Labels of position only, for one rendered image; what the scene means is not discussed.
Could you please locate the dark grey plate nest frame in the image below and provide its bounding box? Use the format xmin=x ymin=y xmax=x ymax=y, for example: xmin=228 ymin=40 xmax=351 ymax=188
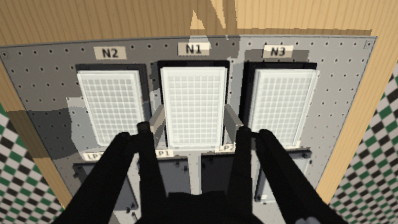
xmin=75 ymin=64 xmax=152 ymax=121

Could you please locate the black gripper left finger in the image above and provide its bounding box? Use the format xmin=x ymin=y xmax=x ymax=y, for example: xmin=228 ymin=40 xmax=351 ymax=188
xmin=51 ymin=105 xmax=174 ymax=224

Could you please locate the black l-shaped locator bracket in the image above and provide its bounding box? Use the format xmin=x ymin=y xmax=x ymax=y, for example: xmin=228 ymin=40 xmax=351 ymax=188
xmin=239 ymin=62 xmax=317 ymax=127

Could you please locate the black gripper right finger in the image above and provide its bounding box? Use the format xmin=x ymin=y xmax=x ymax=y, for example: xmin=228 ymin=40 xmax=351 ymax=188
xmin=221 ymin=104 xmax=348 ymax=224

